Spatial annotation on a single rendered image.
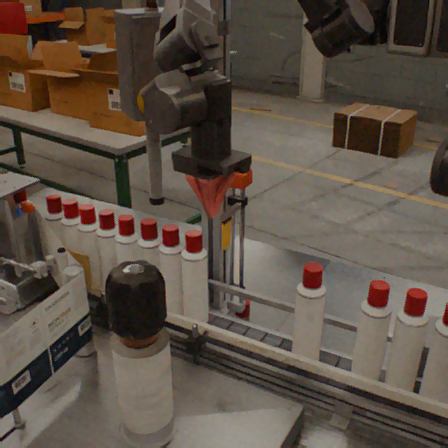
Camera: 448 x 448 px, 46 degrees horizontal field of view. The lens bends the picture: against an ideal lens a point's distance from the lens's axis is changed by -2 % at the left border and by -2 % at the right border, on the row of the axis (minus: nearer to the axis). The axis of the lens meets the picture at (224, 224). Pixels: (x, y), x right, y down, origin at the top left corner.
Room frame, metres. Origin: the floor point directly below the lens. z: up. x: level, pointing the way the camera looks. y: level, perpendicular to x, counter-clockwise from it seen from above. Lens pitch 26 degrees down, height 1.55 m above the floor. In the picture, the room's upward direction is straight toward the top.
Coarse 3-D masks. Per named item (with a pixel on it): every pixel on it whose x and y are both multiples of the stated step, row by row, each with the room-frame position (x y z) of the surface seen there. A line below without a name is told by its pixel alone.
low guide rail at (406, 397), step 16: (96, 288) 0.97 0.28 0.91; (176, 320) 0.87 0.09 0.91; (192, 320) 0.85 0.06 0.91; (224, 336) 0.81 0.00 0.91; (240, 336) 0.80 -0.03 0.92; (256, 352) 0.78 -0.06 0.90; (272, 352) 0.76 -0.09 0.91; (288, 352) 0.76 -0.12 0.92; (304, 368) 0.73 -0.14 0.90; (320, 368) 0.72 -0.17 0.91; (336, 368) 0.71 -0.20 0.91; (352, 384) 0.69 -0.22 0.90; (368, 384) 0.68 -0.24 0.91; (384, 384) 0.67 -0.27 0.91; (400, 400) 0.65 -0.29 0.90; (416, 400) 0.64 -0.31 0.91; (432, 400) 0.63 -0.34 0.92
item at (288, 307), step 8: (208, 280) 0.93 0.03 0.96; (216, 288) 0.91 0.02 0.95; (224, 288) 0.90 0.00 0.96; (232, 288) 0.90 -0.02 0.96; (240, 288) 0.90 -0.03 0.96; (240, 296) 0.88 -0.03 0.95; (248, 296) 0.88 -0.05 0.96; (256, 296) 0.87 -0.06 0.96; (264, 296) 0.87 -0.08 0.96; (264, 304) 0.86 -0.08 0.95; (272, 304) 0.85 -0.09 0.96; (280, 304) 0.84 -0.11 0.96; (288, 304) 0.84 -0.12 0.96; (288, 312) 0.83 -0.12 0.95; (328, 320) 0.80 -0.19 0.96; (336, 320) 0.79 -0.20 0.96; (344, 320) 0.79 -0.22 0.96; (344, 328) 0.78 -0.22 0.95; (352, 328) 0.77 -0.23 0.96; (424, 344) 0.72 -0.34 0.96; (424, 352) 0.71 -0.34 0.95
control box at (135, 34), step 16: (128, 16) 0.95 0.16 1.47; (144, 16) 0.95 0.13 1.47; (160, 16) 0.96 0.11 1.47; (128, 32) 0.95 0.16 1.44; (144, 32) 0.95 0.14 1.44; (128, 48) 0.95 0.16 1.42; (144, 48) 0.95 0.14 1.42; (128, 64) 0.96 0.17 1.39; (144, 64) 0.95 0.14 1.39; (128, 80) 0.96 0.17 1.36; (144, 80) 0.95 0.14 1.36; (128, 96) 0.97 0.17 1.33; (128, 112) 0.98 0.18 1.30
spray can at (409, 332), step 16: (416, 288) 0.70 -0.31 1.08; (416, 304) 0.68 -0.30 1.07; (400, 320) 0.68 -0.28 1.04; (416, 320) 0.67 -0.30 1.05; (400, 336) 0.68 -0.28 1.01; (416, 336) 0.67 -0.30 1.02; (400, 352) 0.67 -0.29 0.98; (416, 352) 0.67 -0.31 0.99; (400, 368) 0.67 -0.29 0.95; (416, 368) 0.67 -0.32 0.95; (400, 384) 0.67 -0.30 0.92
